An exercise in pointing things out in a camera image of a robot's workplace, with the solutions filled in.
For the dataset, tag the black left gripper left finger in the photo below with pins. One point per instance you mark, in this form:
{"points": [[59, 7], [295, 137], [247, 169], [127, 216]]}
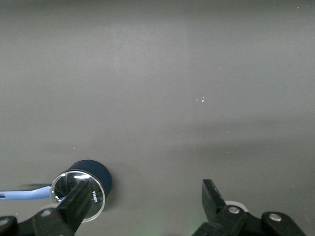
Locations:
{"points": [[49, 221]]}

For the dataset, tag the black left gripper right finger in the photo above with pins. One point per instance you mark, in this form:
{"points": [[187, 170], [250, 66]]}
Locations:
{"points": [[233, 223]]}

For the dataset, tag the dark blue saucepan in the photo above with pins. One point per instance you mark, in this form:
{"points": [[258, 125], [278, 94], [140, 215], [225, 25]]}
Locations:
{"points": [[98, 172]]}

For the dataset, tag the dark grey table mat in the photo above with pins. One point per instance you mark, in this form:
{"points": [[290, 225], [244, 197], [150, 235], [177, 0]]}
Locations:
{"points": [[157, 86]]}

